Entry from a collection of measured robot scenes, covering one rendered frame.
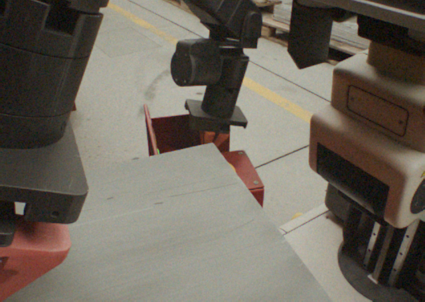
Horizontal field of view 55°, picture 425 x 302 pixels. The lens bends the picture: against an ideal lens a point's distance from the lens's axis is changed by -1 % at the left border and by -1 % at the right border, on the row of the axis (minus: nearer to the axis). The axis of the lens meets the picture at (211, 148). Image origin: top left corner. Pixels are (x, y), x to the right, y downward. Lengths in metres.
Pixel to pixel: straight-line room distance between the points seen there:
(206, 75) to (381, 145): 0.31
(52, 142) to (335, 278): 1.07
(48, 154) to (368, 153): 0.63
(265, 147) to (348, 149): 1.40
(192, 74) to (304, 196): 1.32
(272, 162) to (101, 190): 1.78
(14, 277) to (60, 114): 0.06
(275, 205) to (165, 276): 1.58
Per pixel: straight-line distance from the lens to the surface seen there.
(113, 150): 2.16
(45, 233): 0.17
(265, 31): 3.66
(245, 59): 0.68
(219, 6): 0.63
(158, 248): 0.24
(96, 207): 0.27
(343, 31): 3.24
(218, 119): 0.69
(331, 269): 1.21
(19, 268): 0.17
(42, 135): 0.17
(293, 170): 2.00
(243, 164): 0.68
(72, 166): 0.16
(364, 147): 0.74
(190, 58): 0.61
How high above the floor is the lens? 1.17
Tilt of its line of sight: 34 degrees down
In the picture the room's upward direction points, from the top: straight up
